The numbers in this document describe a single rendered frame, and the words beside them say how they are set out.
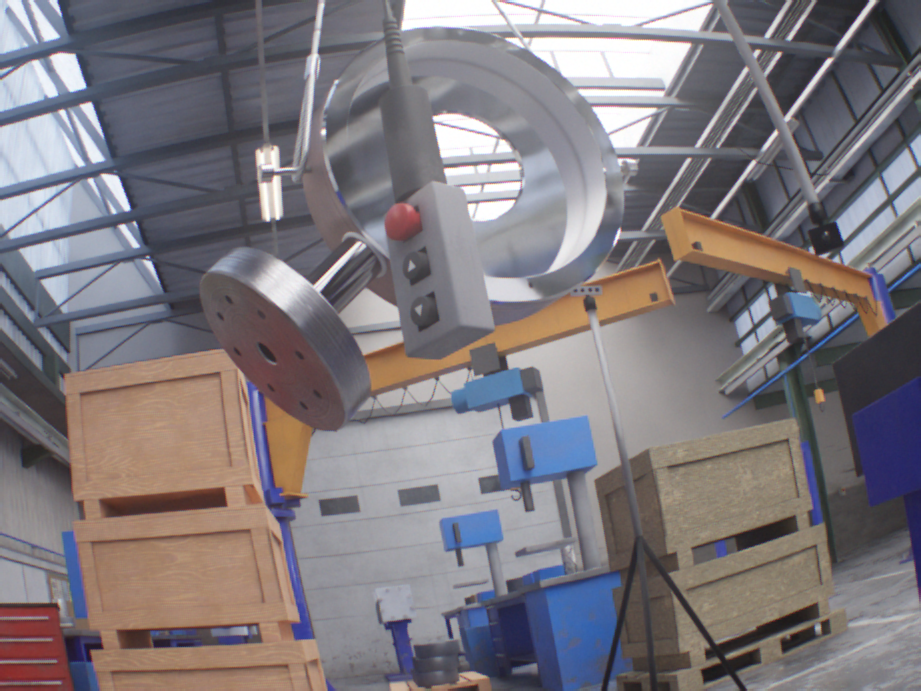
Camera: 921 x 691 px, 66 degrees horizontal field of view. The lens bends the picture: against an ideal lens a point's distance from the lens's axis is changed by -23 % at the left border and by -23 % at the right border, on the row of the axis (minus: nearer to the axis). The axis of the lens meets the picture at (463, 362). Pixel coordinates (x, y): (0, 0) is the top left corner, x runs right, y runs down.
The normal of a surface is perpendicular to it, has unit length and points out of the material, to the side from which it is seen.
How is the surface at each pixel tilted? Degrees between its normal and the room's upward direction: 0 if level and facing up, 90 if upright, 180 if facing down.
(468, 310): 90
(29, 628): 90
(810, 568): 90
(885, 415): 90
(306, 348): 130
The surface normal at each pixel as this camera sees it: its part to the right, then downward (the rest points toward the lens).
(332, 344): 0.67, 0.06
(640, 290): -0.39, -0.19
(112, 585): 0.11, -0.31
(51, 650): 0.45, -0.34
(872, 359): -0.97, 0.13
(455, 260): 0.66, -0.33
